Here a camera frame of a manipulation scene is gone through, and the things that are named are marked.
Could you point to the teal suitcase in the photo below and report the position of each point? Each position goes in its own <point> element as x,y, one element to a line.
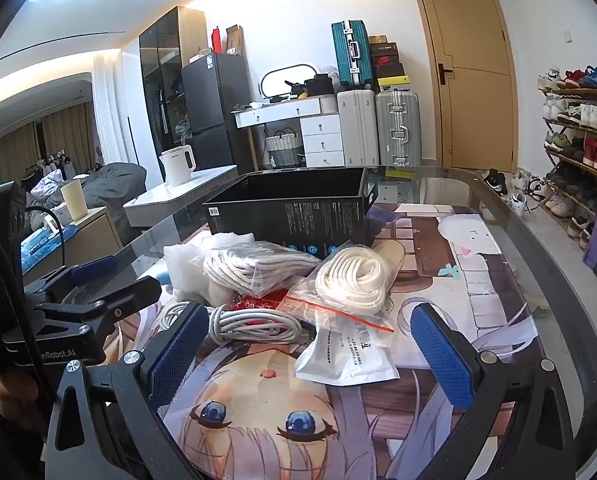
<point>352,55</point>

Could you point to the white suitcase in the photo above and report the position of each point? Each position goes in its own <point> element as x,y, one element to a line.
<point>357,127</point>

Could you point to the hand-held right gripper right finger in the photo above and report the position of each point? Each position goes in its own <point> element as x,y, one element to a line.
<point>441,355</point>

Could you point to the woven grey basket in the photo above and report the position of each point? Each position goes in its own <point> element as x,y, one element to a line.
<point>283,150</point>

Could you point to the black bag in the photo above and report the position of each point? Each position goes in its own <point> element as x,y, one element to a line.
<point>319,85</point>

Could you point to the stack of shoe boxes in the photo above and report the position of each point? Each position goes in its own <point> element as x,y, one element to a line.
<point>388,65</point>

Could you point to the person's left hand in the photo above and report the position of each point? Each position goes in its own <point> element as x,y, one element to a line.
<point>13,402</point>

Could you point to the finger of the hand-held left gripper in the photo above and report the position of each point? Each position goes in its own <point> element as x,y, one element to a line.
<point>128,292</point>
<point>96,267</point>

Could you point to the silver suitcase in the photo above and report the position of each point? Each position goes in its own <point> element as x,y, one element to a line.
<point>398,127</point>

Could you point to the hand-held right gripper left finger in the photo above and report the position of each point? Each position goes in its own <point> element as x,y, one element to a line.
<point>178,350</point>

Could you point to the green white medicine packet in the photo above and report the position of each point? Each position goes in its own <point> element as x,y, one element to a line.
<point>343,365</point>

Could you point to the white side table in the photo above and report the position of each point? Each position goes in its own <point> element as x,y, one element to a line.
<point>188,195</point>

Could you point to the dark glass cabinet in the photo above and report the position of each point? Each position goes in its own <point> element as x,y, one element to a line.
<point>161,70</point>

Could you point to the red printed packet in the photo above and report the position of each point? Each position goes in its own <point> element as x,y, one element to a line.
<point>258,301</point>

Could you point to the oval vanity mirror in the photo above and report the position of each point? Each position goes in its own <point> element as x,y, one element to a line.
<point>283,80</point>

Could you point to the clear zip bag red seal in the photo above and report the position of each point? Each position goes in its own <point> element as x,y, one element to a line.
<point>338,327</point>

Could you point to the cartoon printed table mat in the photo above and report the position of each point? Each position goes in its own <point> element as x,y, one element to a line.
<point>378,410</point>

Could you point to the black cardboard box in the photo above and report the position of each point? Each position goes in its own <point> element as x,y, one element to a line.
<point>278,215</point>

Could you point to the white vanity desk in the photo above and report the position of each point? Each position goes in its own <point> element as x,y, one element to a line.
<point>321,135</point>

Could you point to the wooden door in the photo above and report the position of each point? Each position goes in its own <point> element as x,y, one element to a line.
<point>473,75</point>

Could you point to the white foam wrap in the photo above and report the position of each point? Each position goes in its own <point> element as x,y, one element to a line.
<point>188,255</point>

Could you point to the dark grey fridge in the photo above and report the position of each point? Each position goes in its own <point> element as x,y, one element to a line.
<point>213,105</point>

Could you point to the wooden shoe rack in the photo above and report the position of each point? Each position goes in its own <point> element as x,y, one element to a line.
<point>578,160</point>

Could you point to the shoes beside rack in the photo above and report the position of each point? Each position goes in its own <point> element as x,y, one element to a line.
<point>515,190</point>

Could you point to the grey beanbag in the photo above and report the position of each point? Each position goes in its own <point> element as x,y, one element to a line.
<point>113,185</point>

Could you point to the white electric kettle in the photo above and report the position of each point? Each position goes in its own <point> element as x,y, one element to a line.
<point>178,165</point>

